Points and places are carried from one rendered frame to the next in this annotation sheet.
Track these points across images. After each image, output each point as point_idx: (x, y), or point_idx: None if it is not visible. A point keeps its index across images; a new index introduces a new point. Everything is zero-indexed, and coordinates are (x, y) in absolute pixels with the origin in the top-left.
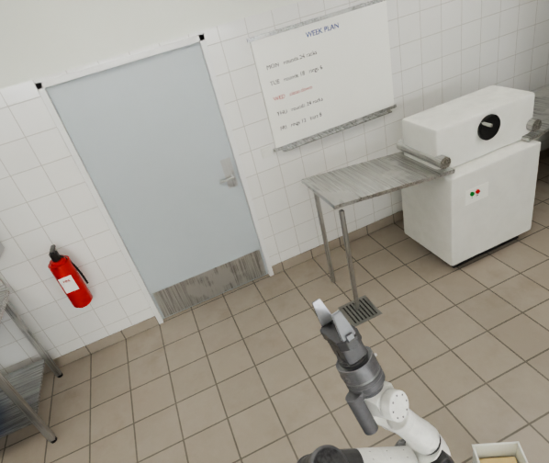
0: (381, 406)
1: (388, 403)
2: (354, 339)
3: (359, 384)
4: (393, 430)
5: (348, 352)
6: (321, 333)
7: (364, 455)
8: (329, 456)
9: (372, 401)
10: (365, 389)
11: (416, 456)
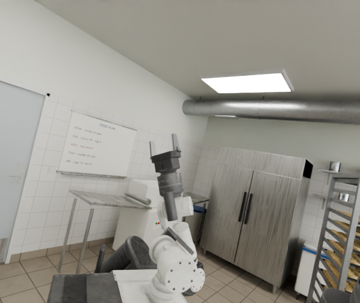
0: (182, 202)
1: (188, 199)
2: (179, 152)
3: (174, 183)
4: (179, 232)
5: (173, 160)
6: (152, 158)
7: None
8: (139, 241)
9: (177, 199)
10: (176, 188)
11: None
